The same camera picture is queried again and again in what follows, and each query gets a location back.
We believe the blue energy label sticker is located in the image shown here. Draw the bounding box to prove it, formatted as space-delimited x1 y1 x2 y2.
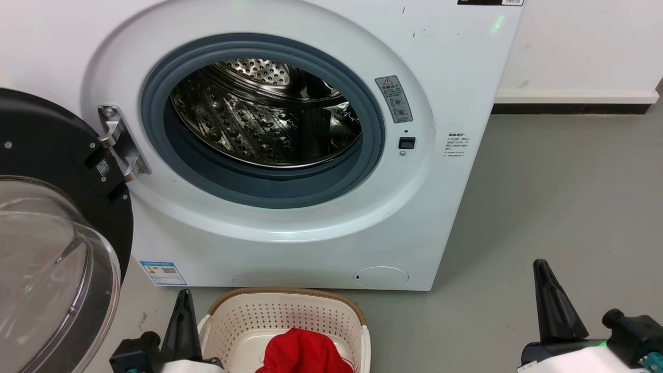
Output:
139 261 188 286

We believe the small printed text label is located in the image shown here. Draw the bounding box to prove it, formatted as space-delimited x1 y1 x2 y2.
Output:
444 132 471 157

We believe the silver metal door hinge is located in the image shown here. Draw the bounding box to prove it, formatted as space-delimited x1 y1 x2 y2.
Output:
98 105 152 182

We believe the white and black baseboard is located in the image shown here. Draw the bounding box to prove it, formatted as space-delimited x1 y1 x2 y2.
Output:
492 89 660 114

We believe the cream perforated laundry basket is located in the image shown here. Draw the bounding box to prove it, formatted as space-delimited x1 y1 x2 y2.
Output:
197 288 371 373

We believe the white front-load washing machine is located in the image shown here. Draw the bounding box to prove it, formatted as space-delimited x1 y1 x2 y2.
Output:
0 0 525 291

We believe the stainless steel washing machine drum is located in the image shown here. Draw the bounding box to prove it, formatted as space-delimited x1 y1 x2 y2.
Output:
170 58 363 168

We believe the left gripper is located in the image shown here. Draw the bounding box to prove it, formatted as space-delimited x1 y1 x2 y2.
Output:
155 289 224 373

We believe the grey rubber door gasket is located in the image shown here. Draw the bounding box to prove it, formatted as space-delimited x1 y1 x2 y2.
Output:
141 34 386 209

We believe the black washer door with glass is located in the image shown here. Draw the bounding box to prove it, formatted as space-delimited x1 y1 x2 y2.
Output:
0 88 134 373

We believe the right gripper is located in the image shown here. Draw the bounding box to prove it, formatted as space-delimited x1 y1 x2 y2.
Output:
518 259 638 373

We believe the grey warning label sticker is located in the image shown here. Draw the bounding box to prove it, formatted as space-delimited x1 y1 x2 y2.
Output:
375 76 414 124

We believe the red garment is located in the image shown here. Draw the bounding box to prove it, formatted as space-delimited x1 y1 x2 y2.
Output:
255 328 355 373

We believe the round drain filter cover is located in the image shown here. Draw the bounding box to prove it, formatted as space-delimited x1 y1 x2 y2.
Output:
354 266 409 289

